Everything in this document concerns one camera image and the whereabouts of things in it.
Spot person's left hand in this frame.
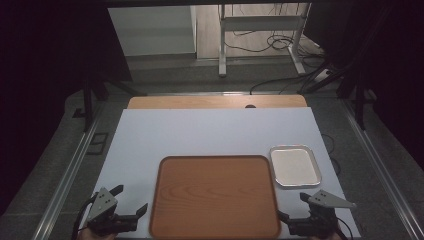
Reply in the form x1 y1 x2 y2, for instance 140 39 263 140
77 228 118 240

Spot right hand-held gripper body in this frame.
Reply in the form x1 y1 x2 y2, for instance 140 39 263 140
287 189 357 240

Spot black floor cables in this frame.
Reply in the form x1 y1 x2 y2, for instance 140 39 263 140
223 30 329 96

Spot black rectangular floor frame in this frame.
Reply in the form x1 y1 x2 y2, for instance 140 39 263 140
86 132 110 156

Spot black metal stand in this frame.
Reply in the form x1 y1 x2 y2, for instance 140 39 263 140
298 49 379 131
72 74 148 133

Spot white metal desk frame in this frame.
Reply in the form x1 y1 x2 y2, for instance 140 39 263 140
217 3 313 78

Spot brown wooden tray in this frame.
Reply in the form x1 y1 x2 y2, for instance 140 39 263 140
148 154 282 240

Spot white board table cover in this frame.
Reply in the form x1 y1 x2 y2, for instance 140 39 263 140
87 107 363 240

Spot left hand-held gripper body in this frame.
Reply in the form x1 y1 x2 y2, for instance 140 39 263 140
86 187 139 235

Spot wooden table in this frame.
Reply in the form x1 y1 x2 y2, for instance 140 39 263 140
127 94 308 110

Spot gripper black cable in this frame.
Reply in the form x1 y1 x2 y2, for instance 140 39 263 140
70 191 100 240
335 217 355 240

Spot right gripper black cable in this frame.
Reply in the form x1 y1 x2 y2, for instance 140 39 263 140
335 217 355 240

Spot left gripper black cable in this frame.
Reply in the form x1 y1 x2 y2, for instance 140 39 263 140
70 191 100 240

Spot small metal tray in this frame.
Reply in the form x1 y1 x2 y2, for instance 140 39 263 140
269 144 323 188

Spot aluminium floor rail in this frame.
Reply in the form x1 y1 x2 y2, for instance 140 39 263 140
31 102 105 240
339 99 424 240

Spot thin black cable beside table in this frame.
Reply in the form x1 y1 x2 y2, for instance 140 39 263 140
321 133 342 177

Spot white panel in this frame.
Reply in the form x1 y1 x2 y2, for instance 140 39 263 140
107 5 198 58

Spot person's right hand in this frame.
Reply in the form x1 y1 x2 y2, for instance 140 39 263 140
309 231 343 240

